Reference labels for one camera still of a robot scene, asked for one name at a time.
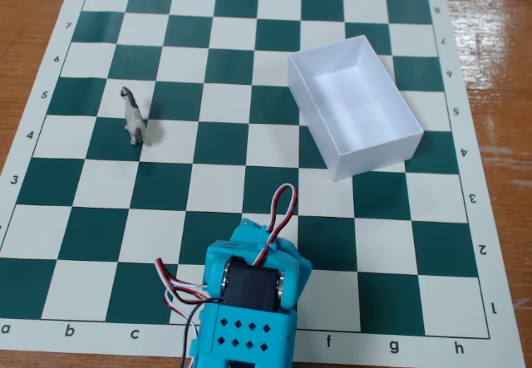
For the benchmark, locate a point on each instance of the cyan robot arm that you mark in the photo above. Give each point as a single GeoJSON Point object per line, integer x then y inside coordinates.
{"type": "Point", "coordinates": [245, 326]}

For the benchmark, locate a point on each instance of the white rectangular open box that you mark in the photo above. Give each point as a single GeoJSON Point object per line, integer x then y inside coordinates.
{"type": "Point", "coordinates": [357, 106]}

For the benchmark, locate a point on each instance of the green and white chessboard mat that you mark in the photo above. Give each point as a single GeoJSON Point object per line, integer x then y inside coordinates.
{"type": "Point", "coordinates": [266, 185]}

